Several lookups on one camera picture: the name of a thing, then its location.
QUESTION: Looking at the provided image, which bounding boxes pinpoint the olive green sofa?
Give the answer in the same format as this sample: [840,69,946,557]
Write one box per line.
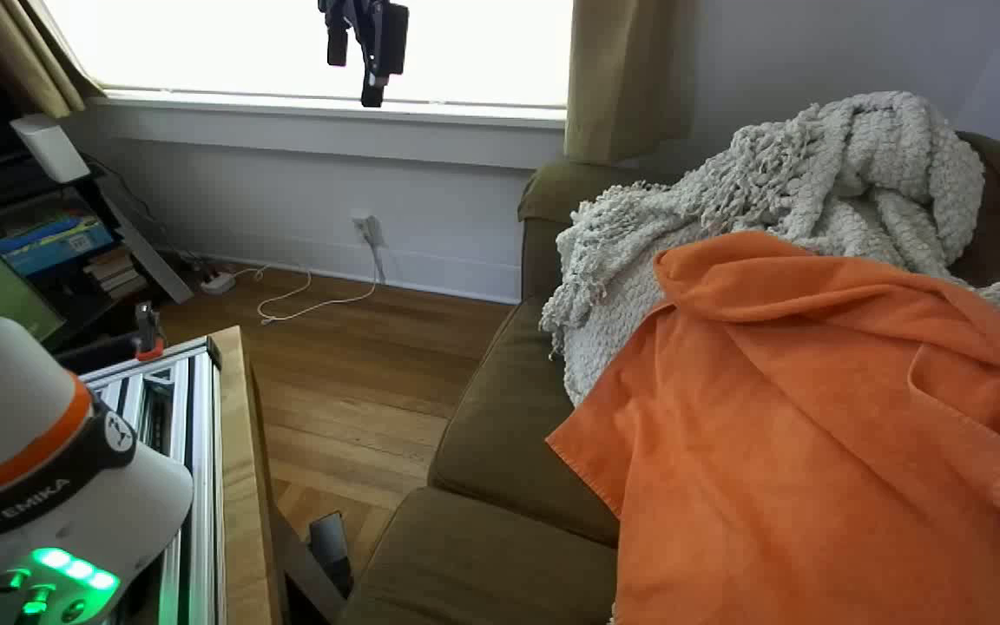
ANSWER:
[333,130,1000,625]

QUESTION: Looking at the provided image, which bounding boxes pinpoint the orange towel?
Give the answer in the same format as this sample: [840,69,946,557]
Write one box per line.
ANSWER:
[545,229,1000,625]

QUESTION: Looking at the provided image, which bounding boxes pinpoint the window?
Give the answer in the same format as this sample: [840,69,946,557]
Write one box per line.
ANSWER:
[38,0,576,112]

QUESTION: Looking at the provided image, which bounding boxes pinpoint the beige curtain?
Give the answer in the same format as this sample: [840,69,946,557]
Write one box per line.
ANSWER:
[0,0,107,120]
[562,0,702,166]

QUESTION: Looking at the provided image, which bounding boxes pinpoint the grey leaning board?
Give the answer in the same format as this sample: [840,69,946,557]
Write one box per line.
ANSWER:
[94,172,196,306]

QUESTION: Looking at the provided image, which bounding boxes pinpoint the white box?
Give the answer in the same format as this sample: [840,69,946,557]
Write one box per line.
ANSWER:
[10,113,92,184]

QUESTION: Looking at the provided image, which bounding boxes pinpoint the stack of books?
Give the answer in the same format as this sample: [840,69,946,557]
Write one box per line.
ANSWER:
[82,247,150,301]

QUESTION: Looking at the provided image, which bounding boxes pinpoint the black and orange clamp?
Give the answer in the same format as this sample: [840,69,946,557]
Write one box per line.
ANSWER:
[135,300,165,363]

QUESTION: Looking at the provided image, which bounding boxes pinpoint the blue box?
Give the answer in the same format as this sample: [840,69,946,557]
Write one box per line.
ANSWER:
[0,215,115,278]

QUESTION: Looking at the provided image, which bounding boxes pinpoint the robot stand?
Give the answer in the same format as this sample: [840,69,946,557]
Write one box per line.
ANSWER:
[79,326,286,625]

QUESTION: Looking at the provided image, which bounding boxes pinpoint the white knit blanket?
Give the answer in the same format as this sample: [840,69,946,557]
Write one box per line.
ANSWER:
[538,90,1000,409]

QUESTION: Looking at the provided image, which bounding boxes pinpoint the white cable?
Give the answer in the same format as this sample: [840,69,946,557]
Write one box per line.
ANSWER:
[231,227,382,327]

